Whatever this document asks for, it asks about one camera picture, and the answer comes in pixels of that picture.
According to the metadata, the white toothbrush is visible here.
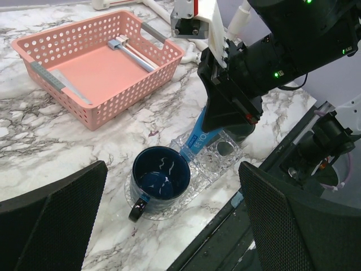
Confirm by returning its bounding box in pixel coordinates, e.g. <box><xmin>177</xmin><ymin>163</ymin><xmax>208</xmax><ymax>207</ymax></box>
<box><xmin>116</xmin><ymin>35</ymin><xmax>159</xmax><ymax>69</ymax></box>

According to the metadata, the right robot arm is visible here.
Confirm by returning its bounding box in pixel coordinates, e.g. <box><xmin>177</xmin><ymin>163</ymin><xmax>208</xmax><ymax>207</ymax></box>
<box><xmin>198</xmin><ymin>1</ymin><xmax>360</xmax><ymax>132</ymax></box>

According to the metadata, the blue toothpaste tube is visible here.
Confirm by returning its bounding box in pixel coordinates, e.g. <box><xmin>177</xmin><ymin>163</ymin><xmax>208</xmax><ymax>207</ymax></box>
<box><xmin>179</xmin><ymin>106</ymin><xmax>222</xmax><ymax>163</ymax></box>

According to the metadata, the pink plastic basket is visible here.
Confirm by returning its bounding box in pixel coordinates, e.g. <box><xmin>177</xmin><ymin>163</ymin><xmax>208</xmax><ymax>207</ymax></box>
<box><xmin>12</xmin><ymin>10</ymin><xmax>184</xmax><ymax>130</ymax></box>

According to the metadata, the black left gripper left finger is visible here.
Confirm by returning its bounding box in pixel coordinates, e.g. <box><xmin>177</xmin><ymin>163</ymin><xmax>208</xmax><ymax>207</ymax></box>
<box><xmin>1</xmin><ymin>161</ymin><xmax>108</xmax><ymax>270</ymax></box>

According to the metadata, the white pvc pipe frame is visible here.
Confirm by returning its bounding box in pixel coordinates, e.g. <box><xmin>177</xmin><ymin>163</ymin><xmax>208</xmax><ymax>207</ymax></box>
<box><xmin>91</xmin><ymin>0</ymin><xmax>254</xmax><ymax>64</ymax></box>

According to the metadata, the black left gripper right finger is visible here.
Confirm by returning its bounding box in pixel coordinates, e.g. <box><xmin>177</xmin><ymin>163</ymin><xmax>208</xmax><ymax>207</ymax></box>
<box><xmin>239</xmin><ymin>162</ymin><xmax>360</xmax><ymax>270</ymax></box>

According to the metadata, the grey toothbrush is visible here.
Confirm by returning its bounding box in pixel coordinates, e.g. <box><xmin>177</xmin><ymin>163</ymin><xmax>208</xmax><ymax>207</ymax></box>
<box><xmin>107</xmin><ymin>40</ymin><xmax>155</xmax><ymax>72</ymax></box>

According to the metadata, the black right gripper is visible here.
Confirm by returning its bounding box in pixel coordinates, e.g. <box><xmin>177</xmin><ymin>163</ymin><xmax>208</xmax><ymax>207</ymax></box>
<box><xmin>197</xmin><ymin>33</ymin><xmax>290</xmax><ymax>132</ymax></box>

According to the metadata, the dark blue mug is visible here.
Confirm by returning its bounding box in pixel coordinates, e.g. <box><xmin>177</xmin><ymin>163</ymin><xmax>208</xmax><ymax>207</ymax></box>
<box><xmin>128</xmin><ymin>146</ymin><xmax>191</xmax><ymax>222</ymax></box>

